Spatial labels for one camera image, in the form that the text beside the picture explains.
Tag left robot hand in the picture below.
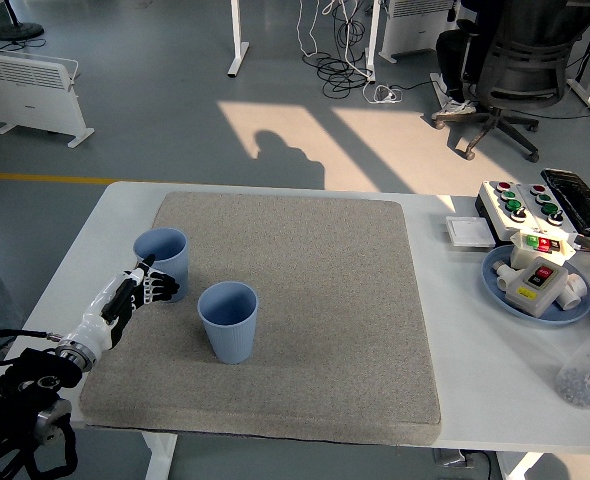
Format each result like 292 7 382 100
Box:
67 254 181 354

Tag blue ribbed plastic cup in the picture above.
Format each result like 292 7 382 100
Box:
196 281 260 365
132 227 191 304

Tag white push-button control box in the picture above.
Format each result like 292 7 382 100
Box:
517 182 579 244
476 179 531 246

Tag white table leg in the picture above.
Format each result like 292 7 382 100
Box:
497 452 546 480
139 432 179 480

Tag grey-brown foam mat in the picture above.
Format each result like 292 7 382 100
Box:
78 191 443 446

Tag white panel heater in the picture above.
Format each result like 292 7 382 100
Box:
0 48 95 149
377 0 459 64

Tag black round stand base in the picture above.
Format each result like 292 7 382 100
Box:
0 0 45 42

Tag blue round plate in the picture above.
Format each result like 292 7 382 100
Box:
481 244 590 327

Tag white pipe fitting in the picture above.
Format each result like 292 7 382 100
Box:
491 259 515 291
554 273 590 310

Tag white box green red buttons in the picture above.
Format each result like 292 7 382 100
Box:
508 229 577 271

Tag person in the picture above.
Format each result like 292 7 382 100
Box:
430 0 526 121

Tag black mesh office chair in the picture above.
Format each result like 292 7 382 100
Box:
434 0 590 164

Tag clear bottle red cap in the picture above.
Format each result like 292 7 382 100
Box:
555 315 590 410

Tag black wrapped keyboard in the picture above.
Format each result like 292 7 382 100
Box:
539 168 590 236

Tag white hanging cable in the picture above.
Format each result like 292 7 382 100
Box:
294 0 336 59

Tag black floor cable bundle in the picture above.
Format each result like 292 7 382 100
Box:
316 0 376 99

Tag white square wall switch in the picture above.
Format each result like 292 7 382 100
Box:
444 215 496 249

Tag grey switch box red button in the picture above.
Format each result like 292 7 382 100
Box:
504 257 570 319

